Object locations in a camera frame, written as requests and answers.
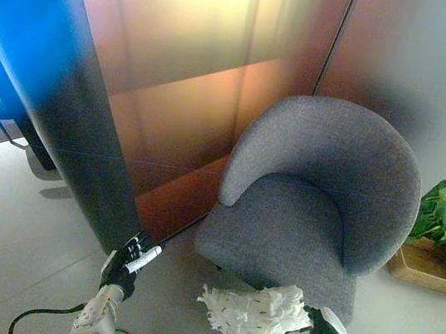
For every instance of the white fluffy duster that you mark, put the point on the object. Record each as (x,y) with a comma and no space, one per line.
(262,328)

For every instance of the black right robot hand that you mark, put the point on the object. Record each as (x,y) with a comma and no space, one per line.
(319,325)

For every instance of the grey fabric sofa armchair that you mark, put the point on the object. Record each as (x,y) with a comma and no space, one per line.
(311,197)

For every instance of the light wooden planter box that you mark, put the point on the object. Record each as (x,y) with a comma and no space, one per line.
(426,269)

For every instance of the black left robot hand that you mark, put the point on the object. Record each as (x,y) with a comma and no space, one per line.
(121,273)

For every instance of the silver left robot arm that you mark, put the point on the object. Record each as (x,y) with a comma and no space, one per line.
(93,317)

